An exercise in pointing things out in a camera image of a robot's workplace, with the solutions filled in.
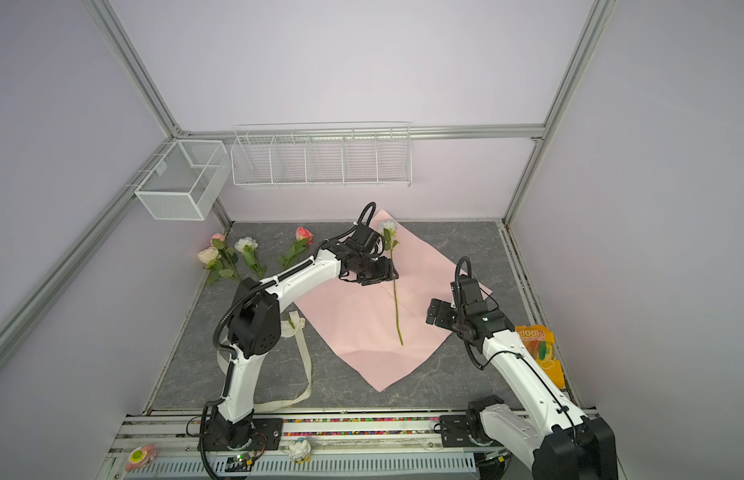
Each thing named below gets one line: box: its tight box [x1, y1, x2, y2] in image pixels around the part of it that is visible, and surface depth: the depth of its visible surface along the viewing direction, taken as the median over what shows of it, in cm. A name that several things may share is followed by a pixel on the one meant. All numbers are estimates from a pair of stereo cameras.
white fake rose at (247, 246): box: [234, 236, 268, 278], surface depth 110 cm
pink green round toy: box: [125, 444, 157, 472], surface depth 69 cm
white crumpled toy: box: [288, 437, 311, 465], surface depth 68 cm
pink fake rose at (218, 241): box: [210, 233, 240, 282], surface depth 113 cm
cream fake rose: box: [197, 246, 234, 285], surface depth 109 cm
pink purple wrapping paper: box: [293, 210, 454, 392], surface depth 95 cm
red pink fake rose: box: [278, 226, 314, 270], surface depth 114 cm
